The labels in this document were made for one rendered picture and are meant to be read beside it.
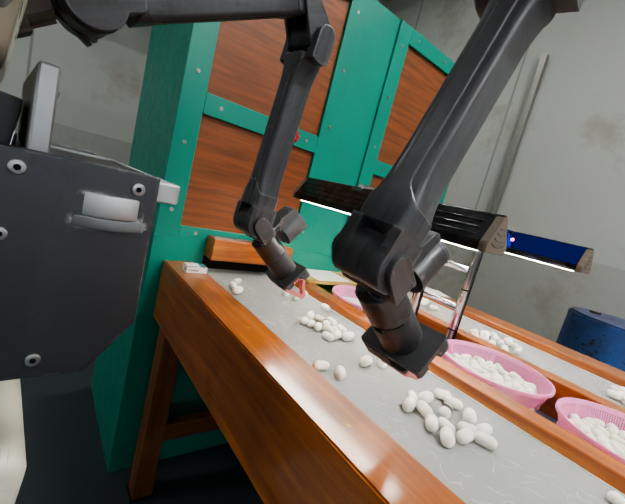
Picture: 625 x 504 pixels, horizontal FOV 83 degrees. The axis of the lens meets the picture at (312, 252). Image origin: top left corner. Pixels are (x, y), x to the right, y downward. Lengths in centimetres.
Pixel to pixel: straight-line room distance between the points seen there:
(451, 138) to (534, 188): 290
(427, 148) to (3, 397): 48
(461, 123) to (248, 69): 90
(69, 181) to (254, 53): 101
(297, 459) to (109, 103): 288
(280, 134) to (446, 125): 41
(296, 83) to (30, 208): 57
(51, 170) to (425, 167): 31
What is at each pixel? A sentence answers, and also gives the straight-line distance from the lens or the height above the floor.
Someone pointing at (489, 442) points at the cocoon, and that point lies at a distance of 70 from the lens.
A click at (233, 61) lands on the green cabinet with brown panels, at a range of 121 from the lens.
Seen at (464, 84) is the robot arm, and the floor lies 121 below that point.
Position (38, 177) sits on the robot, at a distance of 29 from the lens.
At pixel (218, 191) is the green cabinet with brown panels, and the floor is 100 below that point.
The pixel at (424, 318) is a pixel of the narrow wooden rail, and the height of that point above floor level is 76.
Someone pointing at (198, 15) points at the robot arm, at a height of 128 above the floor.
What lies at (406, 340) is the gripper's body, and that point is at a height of 92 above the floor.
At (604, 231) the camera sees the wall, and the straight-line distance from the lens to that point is 314.
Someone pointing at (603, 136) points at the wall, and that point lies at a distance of 329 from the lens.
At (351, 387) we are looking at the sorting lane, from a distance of 71.
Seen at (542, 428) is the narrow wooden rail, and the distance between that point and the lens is 82.
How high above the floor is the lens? 106
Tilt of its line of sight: 9 degrees down
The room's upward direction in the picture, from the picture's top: 15 degrees clockwise
